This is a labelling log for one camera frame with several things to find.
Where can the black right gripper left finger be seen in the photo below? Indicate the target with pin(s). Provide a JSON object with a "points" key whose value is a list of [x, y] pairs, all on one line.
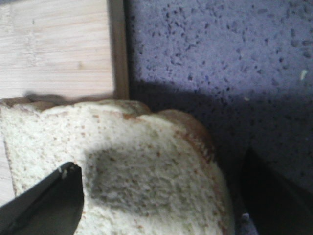
{"points": [[53, 206]]}

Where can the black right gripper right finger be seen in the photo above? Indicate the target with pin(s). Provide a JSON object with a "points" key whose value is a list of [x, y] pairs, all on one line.
{"points": [[276, 205]]}

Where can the bread slice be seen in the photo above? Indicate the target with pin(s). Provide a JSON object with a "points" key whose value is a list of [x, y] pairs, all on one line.
{"points": [[143, 173]]}

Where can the wooden cutting board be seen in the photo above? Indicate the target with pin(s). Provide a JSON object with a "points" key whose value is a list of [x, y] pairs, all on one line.
{"points": [[63, 52]]}

